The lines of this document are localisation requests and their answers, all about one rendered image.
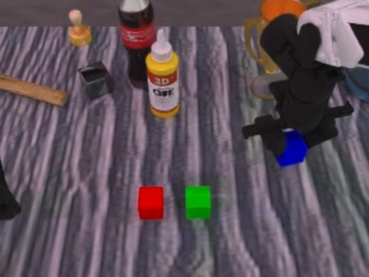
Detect blue cube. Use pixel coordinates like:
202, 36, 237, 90
274, 129, 310, 168

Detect green cube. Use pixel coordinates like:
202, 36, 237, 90
184, 185, 212, 220

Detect red cube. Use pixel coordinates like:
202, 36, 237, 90
137, 186, 165, 220

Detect blue object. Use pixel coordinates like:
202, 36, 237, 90
342, 66, 369, 104

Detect orange transparent pitcher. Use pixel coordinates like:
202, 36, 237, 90
244, 0, 321, 100

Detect yellow glue bottle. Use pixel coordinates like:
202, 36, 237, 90
145, 28, 181, 119

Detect cola bottle with red label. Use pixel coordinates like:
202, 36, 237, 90
118, 0, 156, 88

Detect black cube cup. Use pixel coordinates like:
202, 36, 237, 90
77, 61, 115, 101

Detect wooden stamp with knob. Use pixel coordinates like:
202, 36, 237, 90
67, 9, 93, 47

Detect wooden hammer handle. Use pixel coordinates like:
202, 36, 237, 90
0, 73, 70, 108

